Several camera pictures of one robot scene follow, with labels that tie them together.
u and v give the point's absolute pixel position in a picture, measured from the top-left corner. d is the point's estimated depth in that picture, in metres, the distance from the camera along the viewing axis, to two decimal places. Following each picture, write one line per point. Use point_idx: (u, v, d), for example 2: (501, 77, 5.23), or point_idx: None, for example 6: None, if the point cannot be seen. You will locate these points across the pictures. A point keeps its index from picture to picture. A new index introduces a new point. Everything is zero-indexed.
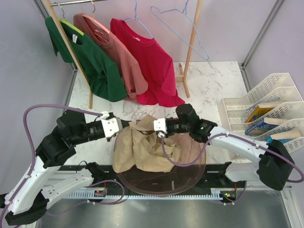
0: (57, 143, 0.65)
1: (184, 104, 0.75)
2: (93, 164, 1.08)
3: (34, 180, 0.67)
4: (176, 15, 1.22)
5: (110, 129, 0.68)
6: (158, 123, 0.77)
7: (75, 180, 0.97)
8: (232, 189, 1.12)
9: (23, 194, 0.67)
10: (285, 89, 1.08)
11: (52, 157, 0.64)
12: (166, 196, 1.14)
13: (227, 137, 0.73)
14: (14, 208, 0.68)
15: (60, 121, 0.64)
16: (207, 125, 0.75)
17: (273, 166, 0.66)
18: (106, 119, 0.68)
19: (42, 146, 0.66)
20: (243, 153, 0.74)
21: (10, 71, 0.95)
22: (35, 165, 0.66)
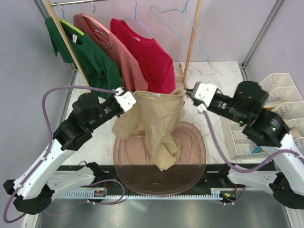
0: (73, 127, 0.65)
1: (256, 86, 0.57)
2: (94, 164, 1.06)
3: (49, 162, 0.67)
4: (176, 15, 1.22)
5: (128, 103, 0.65)
6: (204, 91, 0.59)
7: (79, 175, 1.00)
8: (232, 189, 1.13)
9: (36, 177, 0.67)
10: (285, 89, 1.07)
11: (71, 139, 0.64)
12: (166, 196, 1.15)
13: (294, 159, 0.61)
14: (24, 192, 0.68)
15: (75, 105, 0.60)
16: (279, 124, 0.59)
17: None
18: (121, 96, 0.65)
19: (60, 129, 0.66)
20: (297, 180, 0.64)
21: (10, 71, 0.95)
22: (52, 147, 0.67)
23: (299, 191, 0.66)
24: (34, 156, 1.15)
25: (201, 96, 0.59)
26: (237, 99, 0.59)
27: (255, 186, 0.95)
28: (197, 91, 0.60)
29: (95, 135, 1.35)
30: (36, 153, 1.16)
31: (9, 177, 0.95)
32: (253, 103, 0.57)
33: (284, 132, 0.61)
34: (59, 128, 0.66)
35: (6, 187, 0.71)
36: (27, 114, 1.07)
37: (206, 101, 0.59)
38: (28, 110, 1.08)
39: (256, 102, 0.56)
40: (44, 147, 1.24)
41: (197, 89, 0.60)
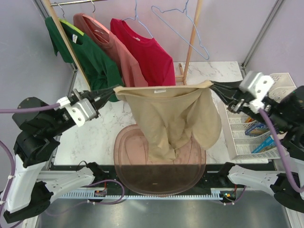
0: (32, 139, 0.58)
1: None
2: (93, 164, 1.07)
3: (19, 180, 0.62)
4: (176, 15, 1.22)
5: (79, 118, 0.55)
6: (262, 85, 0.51)
7: (78, 177, 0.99)
8: (232, 189, 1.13)
9: (13, 194, 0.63)
10: (285, 89, 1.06)
11: (28, 156, 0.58)
12: (166, 196, 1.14)
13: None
14: (9, 206, 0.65)
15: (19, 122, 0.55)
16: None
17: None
18: (70, 108, 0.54)
19: (18, 144, 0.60)
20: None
21: (10, 71, 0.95)
22: (16, 164, 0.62)
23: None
24: None
25: (257, 90, 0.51)
26: (289, 106, 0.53)
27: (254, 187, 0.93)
28: (254, 82, 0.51)
29: (95, 135, 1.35)
30: None
31: None
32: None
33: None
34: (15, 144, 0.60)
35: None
36: None
37: (261, 96, 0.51)
38: None
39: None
40: None
41: (253, 79, 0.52)
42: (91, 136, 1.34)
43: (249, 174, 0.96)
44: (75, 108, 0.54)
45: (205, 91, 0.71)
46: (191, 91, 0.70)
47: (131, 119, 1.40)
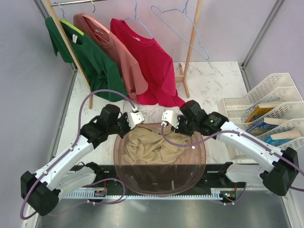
0: (95, 128, 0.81)
1: (187, 100, 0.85)
2: (93, 164, 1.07)
3: (76, 153, 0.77)
4: (176, 15, 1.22)
5: (138, 119, 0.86)
6: (165, 115, 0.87)
7: (80, 175, 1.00)
8: (232, 189, 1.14)
9: (62, 165, 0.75)
10: (285, 89, 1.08)
11: (94, 136, 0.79)
12: (166, 196, 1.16)
13: (239, 137, 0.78)
14: (49, 179, 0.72)
15: (105, 109, 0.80)
16: (216, 117, 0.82)
17: (281, 172, 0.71)
18: (135, 113, 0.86)
19: (85, 129, 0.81)
20: (253, 156, 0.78)
21: (10, 71, 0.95)
22: (78, 140, 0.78)
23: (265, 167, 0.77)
24: (35, 156, 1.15)
25: (164, 117, 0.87)
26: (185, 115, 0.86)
27: (251, 181, 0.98)
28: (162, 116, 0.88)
29: None
30: (37, 152, 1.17)
31: (9, 177, 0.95)
32: (188, 110, 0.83)
33: (225, 121, 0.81)
34: (83, 128, 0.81)
35: (26, 178, 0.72)
36: (26, 114, 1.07)
37: (168, 118, 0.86)
38: (28, 111, 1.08)
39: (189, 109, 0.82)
40: (44, 147, 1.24)
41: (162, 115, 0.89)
42: None
43: (245, 169, 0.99)
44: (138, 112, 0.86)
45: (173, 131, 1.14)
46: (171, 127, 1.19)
47: None
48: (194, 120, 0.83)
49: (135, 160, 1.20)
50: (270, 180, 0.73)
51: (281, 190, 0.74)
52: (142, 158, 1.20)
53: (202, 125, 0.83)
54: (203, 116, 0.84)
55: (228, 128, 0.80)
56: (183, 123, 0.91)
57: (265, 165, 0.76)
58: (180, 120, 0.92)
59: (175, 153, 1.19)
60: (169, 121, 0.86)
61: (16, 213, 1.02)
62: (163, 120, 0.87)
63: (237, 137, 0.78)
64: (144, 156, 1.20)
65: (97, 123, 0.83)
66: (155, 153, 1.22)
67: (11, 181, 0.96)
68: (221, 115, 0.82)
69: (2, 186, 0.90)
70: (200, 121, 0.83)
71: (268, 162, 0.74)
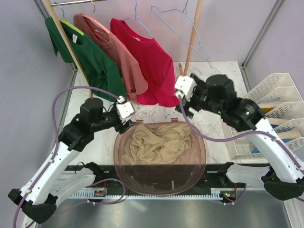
0: (78, 129, 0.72)
1: (220, 76, 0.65)
2: (93, 163, 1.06)
3: (57, 165, 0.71)
4: (176, 15, 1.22)
5: (127, 111, 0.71)
6: (182, 82, 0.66)
7: (78, 178, 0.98)
8: (232, 189, 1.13)
9: (44, 180, 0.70)
10: (285, 89, 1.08)
11: (77, 140, 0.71)
12: (166, 196, 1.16)
13: (272, 141, 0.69)
14: (33, 197, 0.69)
15: (84, 108, 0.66)
16: (252, 109, 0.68)
17: (301, 191, 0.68)
18: (122, 104, 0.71)
19: (65, 132, 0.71)
20: (278, 165, 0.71)
21: (10, 71, 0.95)
22: (58, 149, 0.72)
23: (283, 178, 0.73)
24: (35, 156, 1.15)
25: (180, 86, 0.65)
26: (212, 91, 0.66)
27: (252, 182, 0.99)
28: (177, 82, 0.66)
29: (95, 135, 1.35)
30: (37, 152, 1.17)
31: (9, 177, 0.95)
32: (221, 91, 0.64)
33: (260, 116, 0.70)
34: (63, 131, 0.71)
35: (13, 195, 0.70)
36: (26, 114, 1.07)
37: (185, 90, 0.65)
38: (28, 111, 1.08)
39: (222, 88, 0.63)
40: (44, 147, 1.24)
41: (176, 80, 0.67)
42: None
43: (246, 170, 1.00)
44: (126, 104, 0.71)
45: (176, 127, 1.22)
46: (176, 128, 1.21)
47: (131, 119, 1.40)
48: (223, 104, 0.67)
49: (136, 160, 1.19)
50: (276, 187, 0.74)
51: (282, 195, 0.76)
52: (142, 158, 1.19)
53: (231, 113, 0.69)
54: (233, 101, 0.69)
55: (264, 126, 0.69)
56: (198, 98, 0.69)
57: (285, 177, 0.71)
58: (195, 93, 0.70)
59: (175, 153, 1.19)
60: (185, 93, 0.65)
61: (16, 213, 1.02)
62: (178, 89, 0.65)
63: (270, 141, 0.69)
64: (145, 156, 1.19)
65: (79, 122, 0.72)
66: (155, 153, 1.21)
67: (11, 181, 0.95)
68: (258, 107, 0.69)
69: (2, 186, 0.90)
70: (228, 107, 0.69)
71: (291, 177, 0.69)
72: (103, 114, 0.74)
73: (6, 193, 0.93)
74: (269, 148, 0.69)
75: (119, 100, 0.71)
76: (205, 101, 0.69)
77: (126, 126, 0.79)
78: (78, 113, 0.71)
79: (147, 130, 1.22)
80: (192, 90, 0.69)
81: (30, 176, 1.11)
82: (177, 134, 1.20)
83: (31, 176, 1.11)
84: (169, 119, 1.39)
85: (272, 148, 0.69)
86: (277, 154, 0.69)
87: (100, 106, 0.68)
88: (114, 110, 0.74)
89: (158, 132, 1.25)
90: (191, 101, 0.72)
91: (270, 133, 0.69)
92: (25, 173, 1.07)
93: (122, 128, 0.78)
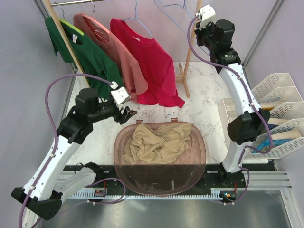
0: (75, 122, 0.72)
1: (229, 23, 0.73)
2: (92, 163, 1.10)
3: (59, 158, 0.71)
4: (175, 13, 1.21)
5: (121, 96, 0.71)
6: (205, 10, 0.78)
7: (80, 176, 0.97)
8: (232, 189, 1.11)
9: (47, 175, 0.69)
10: (285, 89, 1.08)
11: (76, 132, 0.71)
12: (165, 196, 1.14)
13: (237, 80, 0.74)
14: (38, 193, 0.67)
15: (79, 98, 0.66)
16: (232, 56, 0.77)
17: (245, 122, 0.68)
18: (117, 90, 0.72)
19: (63, 126, 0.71)
20: (236, 100, 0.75)
21: (10, 71, 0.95)
22: (58, 143, 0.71)
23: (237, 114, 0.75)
24: (35, 156, 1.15)
25: (203, 12, 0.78)
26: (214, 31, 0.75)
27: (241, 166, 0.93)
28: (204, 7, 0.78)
29: (96, 135, 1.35)
30: (37, 152, 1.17)
31: (10, 177, 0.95)
32: (220, 33, 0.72)
33: (236, 62, 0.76)
34: (61, 125, 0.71)
35: (16, 195, 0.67)
36: (26, 114, 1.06)
37: (204, 16, 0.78)
38: (28, 110, 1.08)
39: (222, 32, 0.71)
40: (44, 147, 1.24)
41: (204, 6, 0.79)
42: (91, 136, 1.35)
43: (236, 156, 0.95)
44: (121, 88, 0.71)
45: (184, 125, 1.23)
46: (179, 126, 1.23)
47: (131, 119, 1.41)
48: (216, 44, 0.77)
49: (136, 160, 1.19)
50: (232, 125, 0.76)
51: (235, 135, 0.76)
52: (142, 158, 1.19)
53: (216, 53, 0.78)
54: (225, 47, 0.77)
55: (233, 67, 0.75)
56: (207, 33, 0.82)
57: (239, 111, 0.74)
58: (206, 29, 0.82)
59: (175, 153, 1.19)
60: (202, 19, 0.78)
61: (16, 213, 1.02)
62: (200, 11, 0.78)
63: (235, 80, 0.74)
64: (144, 156, 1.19)
65: (76, 114, 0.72)
66: (155, 153, 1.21)
67: (11, 181, 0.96)
68: (238, 57, 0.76)
69: (3, 186, 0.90)
70: (218, 49, 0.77)
71: (242, 109, 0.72)
72: (99, 104, 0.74)
73: (6, 193, 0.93)
74: (233, 86, 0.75)
75: (113, 86, 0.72)
76: (208, 37, 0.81)
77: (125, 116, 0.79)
78: (74, 106, 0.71)
79: (147, 129, 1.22)
80: (206, 24, 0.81)
81: (30, 176, 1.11)
82: (177, 134, 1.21)
83: (31, 176, 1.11)
84: (169, 119, 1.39)
85: (234, 84, 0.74)
86: (236, 88, 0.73)
87: (95, 95, 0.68)
88: (109, 100, 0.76)
89: (158, 132, 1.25)
90: (199, 33, 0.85)
91: (238, 73, 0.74)
92: (26, 173, 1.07)
93: (120, 117, 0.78)
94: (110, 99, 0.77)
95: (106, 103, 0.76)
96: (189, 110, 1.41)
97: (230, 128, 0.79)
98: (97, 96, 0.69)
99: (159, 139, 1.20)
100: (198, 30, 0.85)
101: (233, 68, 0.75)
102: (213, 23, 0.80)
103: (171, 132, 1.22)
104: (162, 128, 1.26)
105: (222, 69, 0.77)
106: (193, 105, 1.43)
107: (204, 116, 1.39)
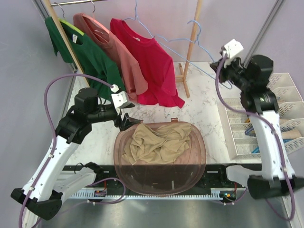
0: (74, 122, 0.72)
1: (266, 60, 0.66)
2: (92, 163, 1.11)
3: (57, 159, 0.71)
4: (175, 13, 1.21)
5: (119, 100, 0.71)
6: (232, 46, 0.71)
7: (80, 176, 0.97)
8: (232, 189, 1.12)
9: (47, 176, 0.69)
10: (285, 89, 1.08)
11: (75, 132, 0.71)
12: (166, 196, 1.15)
13: (271, 136, 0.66)
14: (37, 194, 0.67)
15: (78, 98, 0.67)
16: (268, 99, 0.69)
17: (273, 189, 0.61)
18: (116, 93, 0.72)
19: (61, 126, 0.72)
20: (266, 158, 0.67)
21: (11, 70, 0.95)
22: (56, 143, 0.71)
23: (264, 175, 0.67)
24: (35, 156, 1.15)
25: (230, 49, 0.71)
26: (248, 68, 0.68)
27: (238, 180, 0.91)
28: (229, 43, 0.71)
29: (96, 135, 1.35)
30: (37, 152, 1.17)
31: (9, 177, 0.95)
32: (255, 71, 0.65)
33: (273, 108, 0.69)
34: (60, 125, 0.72)
35: (15, 196, 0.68)
36: (26, 113, 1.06)
37: (231, 53, 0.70)
38: (28, 110, 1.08)
39: (258, 69, 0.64)
40: (44, 147, 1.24)
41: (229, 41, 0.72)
42: (91, 136, 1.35)
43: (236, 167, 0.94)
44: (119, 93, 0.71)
45: (183, 124, 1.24)
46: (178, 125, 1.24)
47: None
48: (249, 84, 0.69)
49: (136, 160, 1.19)
50: (255, 180, 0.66)
51: (258, 193, 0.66)
52: (142, 158, 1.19)
53: (249, 93, 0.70)
54: (259, 87, 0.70)
55: (269, 117, 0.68)
56: (234, 70, 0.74)
57: (267, 172, 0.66)
58: (232, 65, 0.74)
59: (175, 153, 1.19)
60: (229, 56, 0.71)
61: (16, 213, 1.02)
62: (226, 47, 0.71)
63: (269, 133, 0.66)
64: (143, 156, 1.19)
65: (75, 113, 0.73)
66: (155, 153, 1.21)
67: (11, 181, 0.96)
68: (276, 102, 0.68)
69: (2, 185, 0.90)
70: (251, 89, 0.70)
71: (271, 172, 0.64)
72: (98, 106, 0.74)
73: (6, 193, 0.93)
74: (264, 139, 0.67)
75: (113, 89, 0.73)
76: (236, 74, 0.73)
77: (124, 122, 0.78)
78: (73, 105, 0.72)
79: (147, 129, 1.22)
80: (232, 61, 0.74)
81: (30, 176, 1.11)
82: (177, 134, 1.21)
83: (31, 176, 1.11)
84: (169, 119, 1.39)
85: (267, 139, 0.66)
86: (269, 146, 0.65)
87: (95, 95, 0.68)
88: (110, 103, 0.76)
89: (158, 132, 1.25)
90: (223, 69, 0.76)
91: (273, 126, 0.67)
92: (25, 173, 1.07)
93: (119, 121, 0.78)
94: (111, 104, 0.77)
95: (105, 106, 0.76)
96: (189, 110, 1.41)
97: (251, 183, 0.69)
98: (97, 96, 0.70)
99: (159, 139, 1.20)
100: (223, 67, 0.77)
101: (268, 118, 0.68)
102: (239, 59, 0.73)
103: (170, 132, 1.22)
104: (162, 128, 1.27)
105: (255, 118, 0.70)
106: (193, 105, 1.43)
107: (204, 116, 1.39)
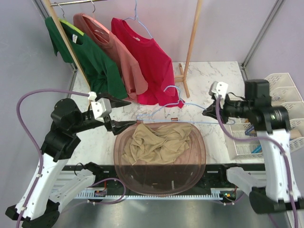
0: (59, 137, 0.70)
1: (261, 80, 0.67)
2: (91, 163, 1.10)
3: (46, 177, 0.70)
4: (175, 13, 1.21)
5: (98, 109, 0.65)
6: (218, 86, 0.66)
7: (78, 181, 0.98)
8: (232, 189, 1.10)
9: (38, 195, 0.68)
10: (285, 89, 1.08)
11: (61, 149, 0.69)
12: (166, 196, 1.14)
13: (279, 156, 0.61)
14: (30, 213, 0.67)
15: (54, 116, 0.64)
16: (280, 115, 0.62)
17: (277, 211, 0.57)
18: (94, 101, 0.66)
19: (47, 143, 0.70)
20: (271, 179, 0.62)
21: (11, 71, 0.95)
22: (44, 162, 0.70)
23: (268, 194, 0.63)
24: (35, 156, 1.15)
25: (217, 90, 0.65)
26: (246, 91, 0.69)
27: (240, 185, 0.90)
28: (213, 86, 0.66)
29: (96, 135, 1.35)
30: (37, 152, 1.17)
31: (9, 177, 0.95)
32: (253, 88, 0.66)
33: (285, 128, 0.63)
34: (45, 143, 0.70)
35: (9, 214, 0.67)
36: (26, 113, 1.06)
37: (222, 93, 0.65)
38: (27, 110, 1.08)
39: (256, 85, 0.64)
40: None
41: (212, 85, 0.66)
42: (91, 136, 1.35)
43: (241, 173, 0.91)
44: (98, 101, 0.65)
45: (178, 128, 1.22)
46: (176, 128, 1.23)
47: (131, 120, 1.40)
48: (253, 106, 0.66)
49: (136, 160, 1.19)
50: (256, 196, 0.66)
51: (258, 210, 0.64)
52: (142, 158, 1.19)
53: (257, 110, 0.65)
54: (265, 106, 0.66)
55: (280, 136, 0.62)
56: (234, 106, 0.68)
57: (270, 194, 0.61)
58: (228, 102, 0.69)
59: (175, 153, 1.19)
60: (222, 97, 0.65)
61: None
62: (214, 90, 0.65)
63: (277, 154, 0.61)
64: (143, 156, 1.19)
65: (58, 128, 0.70)
66: (155, 153, 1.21)
67: (11, 181, 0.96)
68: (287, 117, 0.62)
69: (2, 186, 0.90)
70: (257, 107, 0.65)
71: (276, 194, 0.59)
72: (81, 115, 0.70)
73: (6, 193, 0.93)
74: (272, 160, 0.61)
75: (90, 96, 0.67)
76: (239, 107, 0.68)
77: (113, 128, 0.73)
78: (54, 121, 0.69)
79: (146, 128, 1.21)
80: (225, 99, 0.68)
81: (30, 176, 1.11)
82: (177, 134, 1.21)
83: (31, 176, 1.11)
84: (169, 118, 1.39)
85: (275, 161, 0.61)
86: (276, 167, 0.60)
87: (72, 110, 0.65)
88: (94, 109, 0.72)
89: (158, 132, 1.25)
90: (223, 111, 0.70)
91: (283, 147, 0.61)
92: (26, 173, 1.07)
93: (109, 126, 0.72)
94: None
95: (90, 111, 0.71)
96: (189, 110, 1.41)
97: (253, 197, 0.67)
98: (75, 109, 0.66)
99: (159, 139, 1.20)
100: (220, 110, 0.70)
101: (277, 138, 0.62)
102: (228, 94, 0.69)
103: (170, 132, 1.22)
104: (160, 129, 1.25)
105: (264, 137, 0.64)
106: (193, 105, 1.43)
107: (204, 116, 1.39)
